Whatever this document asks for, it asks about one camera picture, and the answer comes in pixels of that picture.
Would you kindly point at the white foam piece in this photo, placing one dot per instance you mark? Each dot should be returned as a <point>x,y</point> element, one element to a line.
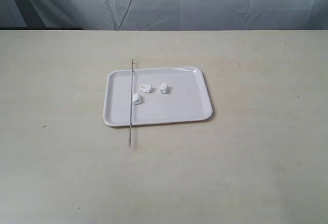
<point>136,99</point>
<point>164,88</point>
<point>145,88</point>

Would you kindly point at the thin metal skewer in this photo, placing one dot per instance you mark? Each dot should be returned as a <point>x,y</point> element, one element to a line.
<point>131,102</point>

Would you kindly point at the white rectangular plastic tray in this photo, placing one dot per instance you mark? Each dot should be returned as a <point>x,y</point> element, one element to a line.
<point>187,99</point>

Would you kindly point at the grey-blue backdrop cloth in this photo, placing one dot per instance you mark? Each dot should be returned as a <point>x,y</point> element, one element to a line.
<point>165,14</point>

